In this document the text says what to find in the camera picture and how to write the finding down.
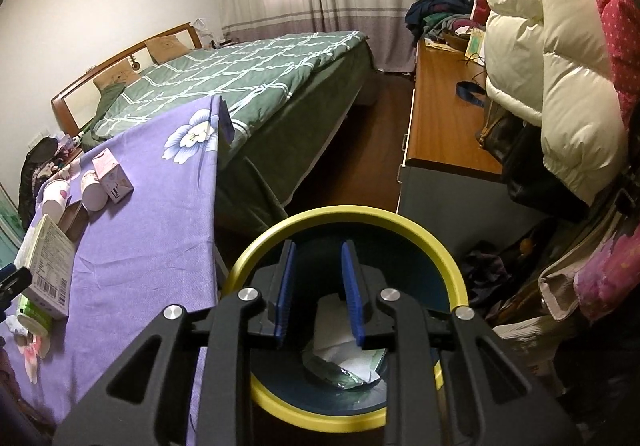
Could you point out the brown patterned handbag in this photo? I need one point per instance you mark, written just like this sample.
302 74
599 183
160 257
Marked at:
500 131

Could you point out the brown pillow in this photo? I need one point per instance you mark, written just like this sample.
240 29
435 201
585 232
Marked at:
112 78
167 48

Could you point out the green bottle white cap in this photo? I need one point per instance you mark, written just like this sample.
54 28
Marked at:
35 318

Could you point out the woven brown basket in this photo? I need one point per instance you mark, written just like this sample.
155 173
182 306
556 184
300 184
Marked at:
456 40

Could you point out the wooden bed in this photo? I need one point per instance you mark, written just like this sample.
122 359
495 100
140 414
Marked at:
61 116

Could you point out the green checked quilt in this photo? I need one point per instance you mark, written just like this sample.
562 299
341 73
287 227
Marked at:
240 71

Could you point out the green yellow card box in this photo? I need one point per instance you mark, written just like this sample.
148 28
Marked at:
475 45

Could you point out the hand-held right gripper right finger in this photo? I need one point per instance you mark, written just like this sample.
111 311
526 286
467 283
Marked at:
352 298

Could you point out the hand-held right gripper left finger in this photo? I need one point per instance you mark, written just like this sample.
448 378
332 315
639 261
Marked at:
284 296

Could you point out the pink floral cloth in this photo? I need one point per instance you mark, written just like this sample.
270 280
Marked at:
610 271

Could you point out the white down jacket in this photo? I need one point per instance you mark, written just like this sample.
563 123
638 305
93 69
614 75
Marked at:
550 51

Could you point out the pink carton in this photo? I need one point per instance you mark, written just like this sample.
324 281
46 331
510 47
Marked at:
114 176

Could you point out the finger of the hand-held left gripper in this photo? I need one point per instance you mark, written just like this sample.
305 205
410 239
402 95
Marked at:
12 283

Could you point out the white paper sheet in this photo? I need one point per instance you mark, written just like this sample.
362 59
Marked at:
327 321

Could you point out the wooden top dresser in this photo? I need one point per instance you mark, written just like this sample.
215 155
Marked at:
440 116

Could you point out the green white barcode box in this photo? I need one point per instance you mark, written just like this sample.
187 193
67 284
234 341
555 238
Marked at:
47 266

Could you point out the purple floral tablecloth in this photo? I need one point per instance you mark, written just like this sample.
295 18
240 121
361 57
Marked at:
150 226

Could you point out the beige bag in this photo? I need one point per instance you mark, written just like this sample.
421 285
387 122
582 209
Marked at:
560 286

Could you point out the pile of clothes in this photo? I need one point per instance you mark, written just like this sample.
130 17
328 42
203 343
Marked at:
440 13

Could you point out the pink dotted garment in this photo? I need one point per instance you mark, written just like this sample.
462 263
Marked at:
615 26

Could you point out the white paper cup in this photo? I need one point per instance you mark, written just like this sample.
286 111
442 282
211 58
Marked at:
55 203
94 193

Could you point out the small brown box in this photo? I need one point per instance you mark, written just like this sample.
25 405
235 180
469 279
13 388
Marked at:
74 223

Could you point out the yellow rimmed blue bin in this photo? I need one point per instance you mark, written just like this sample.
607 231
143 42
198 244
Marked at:
350 213

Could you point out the black cloth bag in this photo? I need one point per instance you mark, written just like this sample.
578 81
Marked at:
35 176

